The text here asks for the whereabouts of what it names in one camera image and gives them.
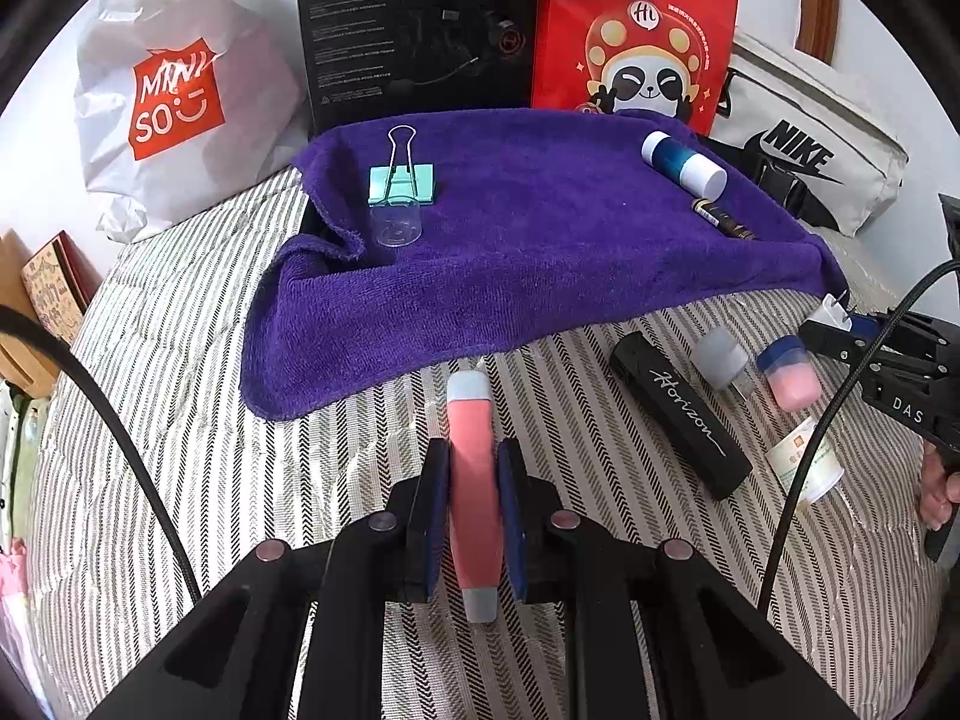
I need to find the small white bottle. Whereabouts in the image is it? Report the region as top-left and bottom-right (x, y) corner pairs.
(765, 424), (845, 515)

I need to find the red paper bag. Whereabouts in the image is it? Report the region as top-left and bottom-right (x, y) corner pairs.
(531, 0), (742, 137)

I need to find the blue and white bottle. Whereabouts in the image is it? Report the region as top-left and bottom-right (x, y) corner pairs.
(640, 131), (728, 200)

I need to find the white plastic shopping bag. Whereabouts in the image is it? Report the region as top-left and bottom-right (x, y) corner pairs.
(73, 0), (312, 245)

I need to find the black rectangular bar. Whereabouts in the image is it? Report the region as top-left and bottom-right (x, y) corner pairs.
(609, 330), (753, 502)

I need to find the pink jar with blue lid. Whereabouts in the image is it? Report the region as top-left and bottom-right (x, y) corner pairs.
(755, 337), (821, 412)

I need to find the wooden furniture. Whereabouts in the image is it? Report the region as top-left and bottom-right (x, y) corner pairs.
(0, 229), (76, 398)

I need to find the white waist bag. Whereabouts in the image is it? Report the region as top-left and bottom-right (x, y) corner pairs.
(705, 34), (910, 237)

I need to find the small grey jar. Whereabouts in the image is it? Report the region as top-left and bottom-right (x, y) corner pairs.
(691, 326), (751, 391)

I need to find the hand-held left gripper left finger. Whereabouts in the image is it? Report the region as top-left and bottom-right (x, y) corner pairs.
(90, 439), (451, 720)

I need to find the dark brown slim box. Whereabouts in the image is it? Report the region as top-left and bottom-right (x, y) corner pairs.
(690, 197), (755, 242)

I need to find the small clear plastic cup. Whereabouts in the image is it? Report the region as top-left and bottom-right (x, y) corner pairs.
(367, 195), (425, 250)

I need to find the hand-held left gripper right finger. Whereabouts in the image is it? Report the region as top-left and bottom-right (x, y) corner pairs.
(497, 439), (818, 720)

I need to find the pink patterned cloth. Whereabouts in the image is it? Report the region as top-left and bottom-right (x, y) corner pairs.
(0, 536), (31, 601)

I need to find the purple towel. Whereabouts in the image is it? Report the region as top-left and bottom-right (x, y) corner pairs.
(240, 109), (848, 421)

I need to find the wooden door frame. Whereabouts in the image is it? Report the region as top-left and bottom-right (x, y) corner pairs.
(799, 0), (841, 68)

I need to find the green binder clip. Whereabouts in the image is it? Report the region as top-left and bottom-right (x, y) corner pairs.
(367, 124), (438, 207)

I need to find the black cardboard box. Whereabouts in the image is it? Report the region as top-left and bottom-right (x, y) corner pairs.
(294, 0), (542, 137)

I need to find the white spotted cloth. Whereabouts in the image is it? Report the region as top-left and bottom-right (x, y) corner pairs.
(0, 382), (35, 440)

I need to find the black cable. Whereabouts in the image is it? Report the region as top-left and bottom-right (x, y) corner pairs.
(0, 305), (203, 605)
(756, 259), (960, 612)

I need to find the patterned hardcover book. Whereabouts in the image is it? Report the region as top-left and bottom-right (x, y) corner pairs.
(21, 232), (102, 346)

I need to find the pink and grey tube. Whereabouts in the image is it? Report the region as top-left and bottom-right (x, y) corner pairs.
(445, 371), (500, 623)

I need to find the person's right hand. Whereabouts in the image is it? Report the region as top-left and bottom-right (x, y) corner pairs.
(921, 439), (960, 533)

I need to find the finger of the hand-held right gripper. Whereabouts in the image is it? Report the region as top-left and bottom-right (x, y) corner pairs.
(799, 321), (890, 383)
(844, 311), (938, 350)

